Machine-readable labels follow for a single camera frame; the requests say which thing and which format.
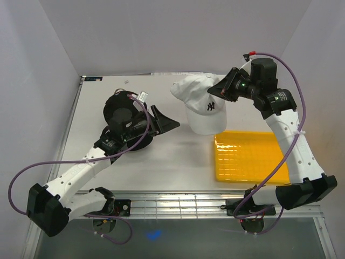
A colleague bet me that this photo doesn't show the yellow plastic tray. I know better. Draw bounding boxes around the yellow plastic tray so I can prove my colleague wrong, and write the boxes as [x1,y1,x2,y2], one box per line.
[213,131,283,184]

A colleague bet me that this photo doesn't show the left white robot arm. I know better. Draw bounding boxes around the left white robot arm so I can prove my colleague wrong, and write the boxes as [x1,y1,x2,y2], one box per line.
[26,105,180,237]

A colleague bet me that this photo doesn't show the black NY baseball cap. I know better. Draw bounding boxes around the black NY baseball cap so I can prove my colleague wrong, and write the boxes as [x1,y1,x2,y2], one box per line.
[103,90,153,151]

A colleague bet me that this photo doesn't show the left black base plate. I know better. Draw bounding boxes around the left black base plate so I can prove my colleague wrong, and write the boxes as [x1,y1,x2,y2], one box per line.
[111,199,132,217]

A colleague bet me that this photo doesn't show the left black corner label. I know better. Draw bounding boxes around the left black corner label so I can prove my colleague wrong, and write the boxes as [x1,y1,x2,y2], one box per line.
[84,77,103,81]

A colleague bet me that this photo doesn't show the aluminium frame rail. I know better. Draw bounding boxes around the aluminium frame rail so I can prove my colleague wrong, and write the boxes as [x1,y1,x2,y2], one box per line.
[30,194,324,220]

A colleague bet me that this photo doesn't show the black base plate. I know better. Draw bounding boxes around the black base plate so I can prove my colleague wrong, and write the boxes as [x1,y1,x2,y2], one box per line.
[220,198,276,217]
[111,199,132,217]

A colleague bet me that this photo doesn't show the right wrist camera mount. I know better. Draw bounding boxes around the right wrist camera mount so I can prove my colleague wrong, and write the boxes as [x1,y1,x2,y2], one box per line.
[240,51,256,69]

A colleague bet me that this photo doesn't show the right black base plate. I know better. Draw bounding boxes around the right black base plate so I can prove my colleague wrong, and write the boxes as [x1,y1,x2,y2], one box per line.
[220,198,276,217]

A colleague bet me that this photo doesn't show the white baseball cap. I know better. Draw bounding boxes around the white baseball cap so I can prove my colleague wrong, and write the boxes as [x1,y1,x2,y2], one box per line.
[170,73,227,135]

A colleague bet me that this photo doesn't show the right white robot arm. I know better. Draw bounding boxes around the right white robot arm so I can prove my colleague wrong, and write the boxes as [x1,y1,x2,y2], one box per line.
[208,53,337,219]

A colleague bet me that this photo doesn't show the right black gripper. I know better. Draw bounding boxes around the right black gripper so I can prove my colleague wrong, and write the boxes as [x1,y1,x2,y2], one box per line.
[207,67,259,103]

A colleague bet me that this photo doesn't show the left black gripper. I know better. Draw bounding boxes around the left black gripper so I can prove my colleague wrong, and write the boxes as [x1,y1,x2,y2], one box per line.
[122,105,180,142]

